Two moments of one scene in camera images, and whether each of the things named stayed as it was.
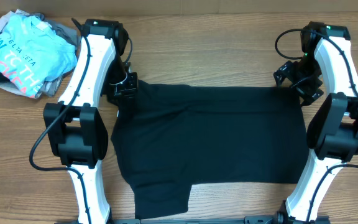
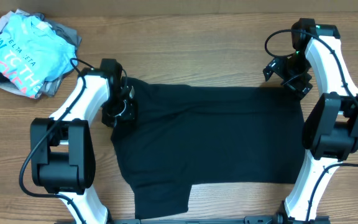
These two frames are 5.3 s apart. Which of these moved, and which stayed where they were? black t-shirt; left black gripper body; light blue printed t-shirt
Moved: left black gripper body
Stayed: light blue printed t-shirt; black t-shirt
